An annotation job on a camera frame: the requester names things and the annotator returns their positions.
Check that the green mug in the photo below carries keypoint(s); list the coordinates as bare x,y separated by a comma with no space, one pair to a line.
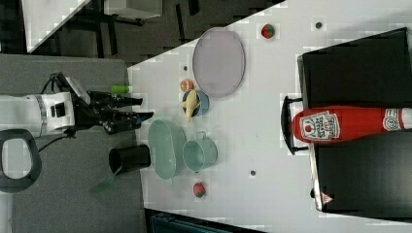
200,153

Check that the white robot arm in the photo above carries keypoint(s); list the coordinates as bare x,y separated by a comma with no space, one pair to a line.
70,108

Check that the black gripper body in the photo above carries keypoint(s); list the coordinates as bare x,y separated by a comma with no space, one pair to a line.
86,105

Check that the green spatula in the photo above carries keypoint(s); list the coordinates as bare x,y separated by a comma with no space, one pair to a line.
105,185

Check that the toy strawberry near plate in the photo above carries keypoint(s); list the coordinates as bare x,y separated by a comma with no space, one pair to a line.
267,31

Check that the green perforated colander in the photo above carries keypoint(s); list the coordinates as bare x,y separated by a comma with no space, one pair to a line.
166,142

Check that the red ketchup bottle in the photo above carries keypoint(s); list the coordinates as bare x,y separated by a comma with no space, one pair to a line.
335,124

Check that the lavender oval plate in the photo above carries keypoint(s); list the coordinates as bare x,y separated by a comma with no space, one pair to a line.
218,62

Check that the toy strawberry near colander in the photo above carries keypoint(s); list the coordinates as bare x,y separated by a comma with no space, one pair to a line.
199,190

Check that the blue small bowl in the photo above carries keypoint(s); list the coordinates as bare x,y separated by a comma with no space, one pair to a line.
203,99

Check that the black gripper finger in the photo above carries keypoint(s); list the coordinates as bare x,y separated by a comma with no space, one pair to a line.
121,122
119,101

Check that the black toaster oven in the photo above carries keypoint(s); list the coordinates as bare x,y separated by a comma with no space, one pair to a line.
369,176

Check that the toy orange slice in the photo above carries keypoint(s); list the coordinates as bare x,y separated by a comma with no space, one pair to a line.
186,85

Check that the green cylinder object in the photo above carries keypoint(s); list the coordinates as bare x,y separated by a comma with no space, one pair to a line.
121,89

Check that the blue metal frame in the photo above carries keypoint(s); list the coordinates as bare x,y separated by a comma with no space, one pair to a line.
162,222

